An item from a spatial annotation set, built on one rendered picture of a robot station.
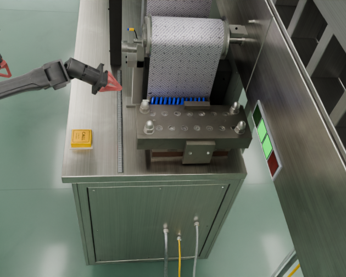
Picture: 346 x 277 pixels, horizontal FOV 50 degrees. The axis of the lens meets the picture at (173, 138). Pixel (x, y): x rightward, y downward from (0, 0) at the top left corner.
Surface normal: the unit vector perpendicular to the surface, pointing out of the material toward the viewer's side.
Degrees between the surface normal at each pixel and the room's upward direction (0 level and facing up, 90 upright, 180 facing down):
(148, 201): 90
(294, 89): 90
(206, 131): 0
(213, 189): 90
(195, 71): 90
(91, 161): 0
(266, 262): 0
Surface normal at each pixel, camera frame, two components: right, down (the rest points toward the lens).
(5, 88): 0.62, -0.09
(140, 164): 0.11, -0.64
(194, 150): 0.10, 0.77
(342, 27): -0.99, 0.00
